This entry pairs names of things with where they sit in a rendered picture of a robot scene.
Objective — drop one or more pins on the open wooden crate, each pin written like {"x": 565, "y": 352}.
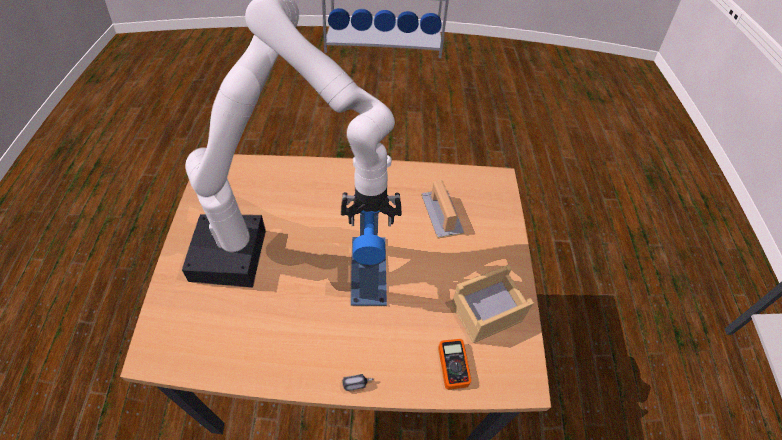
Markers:
{"x": 488, "y": 295}

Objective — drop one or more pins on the orange digital multimeter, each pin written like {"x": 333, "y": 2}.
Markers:
{"x": 454, "y": 364}

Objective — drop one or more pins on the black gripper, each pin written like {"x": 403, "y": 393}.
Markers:
{"x": 371, "y": 203}

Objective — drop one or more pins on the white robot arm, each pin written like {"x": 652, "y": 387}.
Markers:
{"x": 272, "y": 22}

